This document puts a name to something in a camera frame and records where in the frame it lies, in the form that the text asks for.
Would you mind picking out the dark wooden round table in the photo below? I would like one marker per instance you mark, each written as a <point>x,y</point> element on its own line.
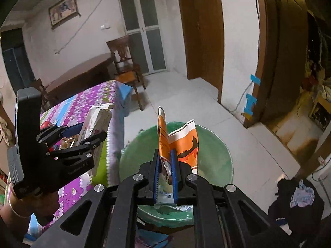
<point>82,67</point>

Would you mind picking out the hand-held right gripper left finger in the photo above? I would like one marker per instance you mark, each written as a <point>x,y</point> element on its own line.
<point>156,175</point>

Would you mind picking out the light blue cloth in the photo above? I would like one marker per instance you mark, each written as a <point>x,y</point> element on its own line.
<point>301,193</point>

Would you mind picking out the orange snack packet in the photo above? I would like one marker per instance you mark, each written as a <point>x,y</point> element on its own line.
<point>186,144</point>

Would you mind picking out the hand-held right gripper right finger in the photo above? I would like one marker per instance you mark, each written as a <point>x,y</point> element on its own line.
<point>173,178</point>

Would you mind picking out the purple floral tablecloth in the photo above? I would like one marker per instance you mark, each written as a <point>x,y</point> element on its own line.
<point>85,98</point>

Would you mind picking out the blue tape strip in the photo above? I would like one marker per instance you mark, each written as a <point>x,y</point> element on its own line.
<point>255,79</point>
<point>250,104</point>

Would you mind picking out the brown wooden door frame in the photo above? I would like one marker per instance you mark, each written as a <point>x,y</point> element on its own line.
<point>281,56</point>

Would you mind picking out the wooden chair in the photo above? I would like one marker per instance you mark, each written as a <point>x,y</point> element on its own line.
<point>38,85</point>
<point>121,49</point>

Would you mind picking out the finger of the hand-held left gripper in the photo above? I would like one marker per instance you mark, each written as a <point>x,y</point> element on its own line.
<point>95,137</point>
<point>73,130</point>

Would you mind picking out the dark clothing pile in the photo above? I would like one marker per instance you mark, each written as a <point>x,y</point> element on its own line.
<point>297,219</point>

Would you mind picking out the white wall switch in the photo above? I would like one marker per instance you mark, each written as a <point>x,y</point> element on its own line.
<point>105,27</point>

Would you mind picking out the brown wooden door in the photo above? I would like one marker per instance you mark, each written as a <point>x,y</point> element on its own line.
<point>204,31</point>

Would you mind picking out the green plastic basin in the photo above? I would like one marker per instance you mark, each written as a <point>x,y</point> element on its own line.
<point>214,157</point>

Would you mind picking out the person's left hand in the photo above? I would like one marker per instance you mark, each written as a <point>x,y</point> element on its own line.
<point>44,206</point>

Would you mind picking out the glass double door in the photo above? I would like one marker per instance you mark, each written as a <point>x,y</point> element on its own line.
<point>152,49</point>

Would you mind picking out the framed wall picture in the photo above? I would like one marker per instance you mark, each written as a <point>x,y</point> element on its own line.
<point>63,10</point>

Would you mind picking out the red apple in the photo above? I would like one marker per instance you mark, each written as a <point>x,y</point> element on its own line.
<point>45,124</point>

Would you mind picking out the white box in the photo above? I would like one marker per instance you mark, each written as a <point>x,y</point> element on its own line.
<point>99,118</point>

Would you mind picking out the dark window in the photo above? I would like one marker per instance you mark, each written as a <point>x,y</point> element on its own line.
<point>15,62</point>

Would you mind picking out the person's left forearm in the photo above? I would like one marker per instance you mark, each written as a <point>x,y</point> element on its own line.
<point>7,217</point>

